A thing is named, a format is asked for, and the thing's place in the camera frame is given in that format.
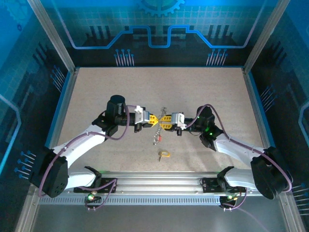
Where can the yellow plastic key tag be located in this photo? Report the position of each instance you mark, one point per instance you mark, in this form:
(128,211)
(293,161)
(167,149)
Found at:
(166,153)

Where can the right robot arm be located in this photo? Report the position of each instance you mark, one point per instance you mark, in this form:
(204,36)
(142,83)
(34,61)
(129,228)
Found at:
(236,149)

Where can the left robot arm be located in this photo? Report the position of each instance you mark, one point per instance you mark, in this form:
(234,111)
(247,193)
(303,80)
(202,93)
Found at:
(79,142)

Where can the grey metal base sheet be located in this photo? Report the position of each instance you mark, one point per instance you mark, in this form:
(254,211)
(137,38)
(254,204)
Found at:
(157,220)

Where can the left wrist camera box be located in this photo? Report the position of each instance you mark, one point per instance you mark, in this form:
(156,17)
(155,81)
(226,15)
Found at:
(142,115)

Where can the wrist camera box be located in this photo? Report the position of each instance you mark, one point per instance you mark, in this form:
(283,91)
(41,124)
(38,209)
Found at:
(178,120)
(142,115)

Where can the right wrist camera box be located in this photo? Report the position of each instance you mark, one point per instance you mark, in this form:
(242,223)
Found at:
(178,120)

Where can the aluminium table side rail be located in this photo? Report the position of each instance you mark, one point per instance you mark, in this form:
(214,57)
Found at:
(258,106)
(65,106)

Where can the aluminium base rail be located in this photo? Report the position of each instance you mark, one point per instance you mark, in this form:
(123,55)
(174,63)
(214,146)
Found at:
(157,181)

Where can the aluminium frame post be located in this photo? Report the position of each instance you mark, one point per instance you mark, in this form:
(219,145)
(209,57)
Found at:
(266,33)
(52,33)

